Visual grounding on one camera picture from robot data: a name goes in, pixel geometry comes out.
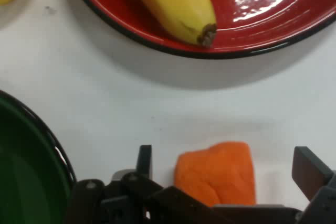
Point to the yellow banana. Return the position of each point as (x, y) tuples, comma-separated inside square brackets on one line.
[(178, 6)]

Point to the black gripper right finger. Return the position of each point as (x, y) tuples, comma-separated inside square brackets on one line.
[(312, 179)]

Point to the orange toy carrot chunk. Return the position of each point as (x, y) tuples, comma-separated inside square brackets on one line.
[(218, 171)]

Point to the green plate with black rim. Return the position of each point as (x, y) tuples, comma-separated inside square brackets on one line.
[(29, 166)]

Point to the red plate with black rim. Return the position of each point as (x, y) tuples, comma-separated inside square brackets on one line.
[(257, 32)]

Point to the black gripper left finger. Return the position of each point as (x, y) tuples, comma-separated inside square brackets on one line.
[(131, 182)]

